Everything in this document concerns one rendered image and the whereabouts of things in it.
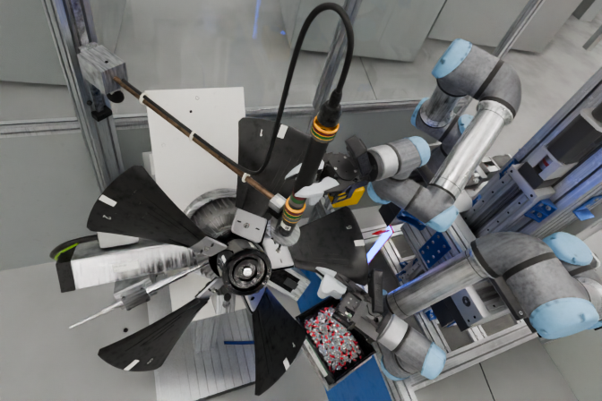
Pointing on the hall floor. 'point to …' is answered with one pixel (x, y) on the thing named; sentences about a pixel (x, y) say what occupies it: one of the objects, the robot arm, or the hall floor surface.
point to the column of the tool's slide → (102, 167)
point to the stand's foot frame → (199, 365)
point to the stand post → (206, 333)
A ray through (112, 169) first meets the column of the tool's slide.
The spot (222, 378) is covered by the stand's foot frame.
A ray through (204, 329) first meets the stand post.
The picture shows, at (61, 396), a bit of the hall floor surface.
